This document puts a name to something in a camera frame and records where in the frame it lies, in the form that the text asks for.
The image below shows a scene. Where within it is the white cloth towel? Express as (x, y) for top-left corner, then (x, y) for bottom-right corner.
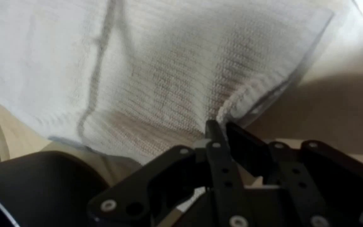
(0, 0), (337, 167)

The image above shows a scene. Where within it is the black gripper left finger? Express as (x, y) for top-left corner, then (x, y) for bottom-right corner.
(86, 119), (251, 227)

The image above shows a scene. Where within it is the black saucepan with handle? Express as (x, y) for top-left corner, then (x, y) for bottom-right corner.
(0, 150), (110, 227)

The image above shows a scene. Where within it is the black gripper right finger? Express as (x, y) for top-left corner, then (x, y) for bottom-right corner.
(225, 120), (363, 227)

